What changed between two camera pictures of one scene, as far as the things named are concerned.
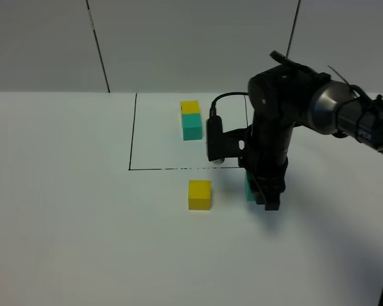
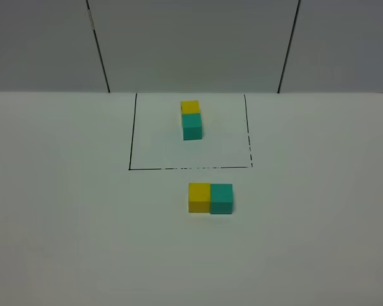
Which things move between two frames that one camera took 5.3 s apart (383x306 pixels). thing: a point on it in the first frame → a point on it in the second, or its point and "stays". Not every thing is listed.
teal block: (250, 190) → (221, 199)
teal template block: (192, 126) stays
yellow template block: (190, 107) stays
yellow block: (200, 194) stays
